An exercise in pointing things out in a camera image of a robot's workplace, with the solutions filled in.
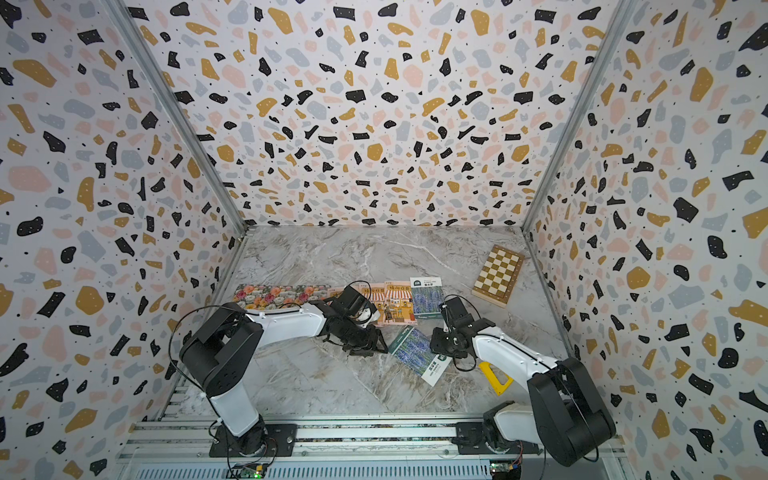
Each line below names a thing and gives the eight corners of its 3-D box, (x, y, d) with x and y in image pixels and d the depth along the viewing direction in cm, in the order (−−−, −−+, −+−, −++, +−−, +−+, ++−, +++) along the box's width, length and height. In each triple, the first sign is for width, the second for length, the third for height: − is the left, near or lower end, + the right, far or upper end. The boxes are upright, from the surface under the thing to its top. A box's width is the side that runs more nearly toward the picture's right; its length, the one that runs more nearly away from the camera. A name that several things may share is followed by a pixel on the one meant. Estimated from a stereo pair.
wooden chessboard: (470, 293, 105) (472, 288, 102) (492, 249, 118) (494, 243, 116) (504, 308, 101) (507, 303, 99) (522, 261, 115) (525, 255, 112)
